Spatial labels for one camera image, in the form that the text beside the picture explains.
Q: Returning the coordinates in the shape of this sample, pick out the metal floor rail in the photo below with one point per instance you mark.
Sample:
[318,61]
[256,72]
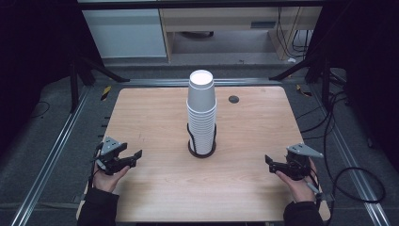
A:
[354,175]
[47,163]

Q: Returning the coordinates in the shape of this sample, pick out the black metal stand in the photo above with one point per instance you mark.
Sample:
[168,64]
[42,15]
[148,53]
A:
[74,88]
[324,81]

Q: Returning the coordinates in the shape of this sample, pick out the stack of white cups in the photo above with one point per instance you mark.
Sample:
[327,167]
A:
[201,132]

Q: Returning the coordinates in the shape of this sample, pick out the person's left hand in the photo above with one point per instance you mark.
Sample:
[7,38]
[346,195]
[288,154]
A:
[106,183]

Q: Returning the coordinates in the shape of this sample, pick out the yellow black tape strip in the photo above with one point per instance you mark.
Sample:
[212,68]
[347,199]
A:
[105,93]
[303,91]

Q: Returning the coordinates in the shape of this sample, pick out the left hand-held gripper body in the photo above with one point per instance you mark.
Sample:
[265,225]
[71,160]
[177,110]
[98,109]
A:
[108,163]

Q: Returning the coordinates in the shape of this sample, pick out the grey socket box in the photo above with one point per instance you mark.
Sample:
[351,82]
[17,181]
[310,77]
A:
[263,24]

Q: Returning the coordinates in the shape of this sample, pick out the white cabinet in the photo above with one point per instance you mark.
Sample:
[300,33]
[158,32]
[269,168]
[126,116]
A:
[125,33]

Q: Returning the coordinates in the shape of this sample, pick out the person's right hand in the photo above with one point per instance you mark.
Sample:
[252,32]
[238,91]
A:
[301,190]

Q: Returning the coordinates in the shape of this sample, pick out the black table grommet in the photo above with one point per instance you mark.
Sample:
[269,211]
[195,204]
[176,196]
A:
[233,99]

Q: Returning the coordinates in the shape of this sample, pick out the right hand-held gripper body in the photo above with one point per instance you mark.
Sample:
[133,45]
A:
[298,166]

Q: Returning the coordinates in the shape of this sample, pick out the metal cross rail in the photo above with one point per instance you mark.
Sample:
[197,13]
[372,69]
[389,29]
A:
[156,82]

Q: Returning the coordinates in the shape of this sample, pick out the small white plug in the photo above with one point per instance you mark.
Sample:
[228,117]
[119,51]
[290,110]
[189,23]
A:
[291,60]

